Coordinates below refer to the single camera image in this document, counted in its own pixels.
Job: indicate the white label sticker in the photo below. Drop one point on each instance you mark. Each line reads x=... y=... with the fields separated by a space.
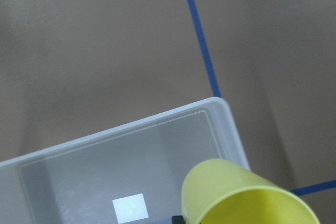
x=130 y=208

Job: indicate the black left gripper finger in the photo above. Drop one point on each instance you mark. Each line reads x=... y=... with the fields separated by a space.
x=177 y=220

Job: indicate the yellow plastic cup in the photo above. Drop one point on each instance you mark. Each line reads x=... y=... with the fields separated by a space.
x=219 y=191

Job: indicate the clear plastic box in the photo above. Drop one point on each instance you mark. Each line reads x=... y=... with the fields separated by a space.
x=76 y=182

